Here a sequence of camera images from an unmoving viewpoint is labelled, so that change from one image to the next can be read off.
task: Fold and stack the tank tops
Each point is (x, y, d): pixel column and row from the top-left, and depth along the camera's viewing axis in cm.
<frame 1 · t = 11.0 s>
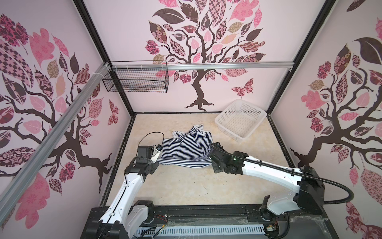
left hand: (148, 162, 83), fingers closed
right hand: (216, 162, 81), fingers closed
blue white striped tank top: (192, 149, 100), on the table
white plastic laundry basket: (240, 119, 117), point 2 cm above the table

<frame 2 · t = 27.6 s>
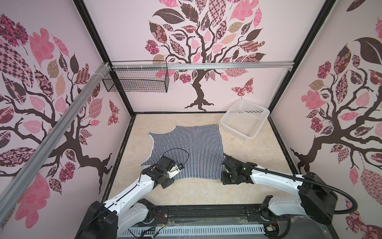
left hand: (166, 177, 85), fingers open
right hand: (222, 178, 85), fingers open
blue white striped tank top: (198, 145, 102), on the table
the other named things where they were.

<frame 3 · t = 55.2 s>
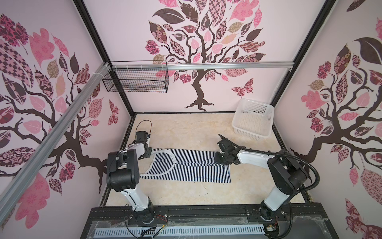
left hand: (142, 152, 96), fingers open
right hand: (216, 157, 94), fingers open
blue white striped tank top: (192, 166, 92), on the table
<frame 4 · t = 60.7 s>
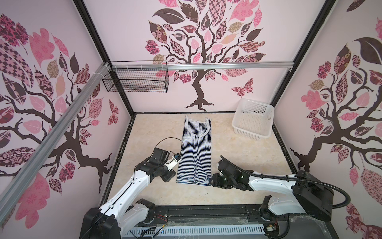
left hand: (170, 172, 82), fingers open
right hand: (209, 182, 83), fingers open
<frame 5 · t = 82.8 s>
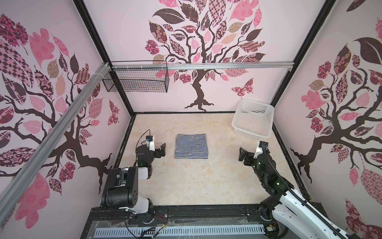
left hand: (158, 144, 93), fingers open
right hand: (248, 148, 79), fingers open
blue white striped tank top: (191, 146, 99), point 3 cm above the table
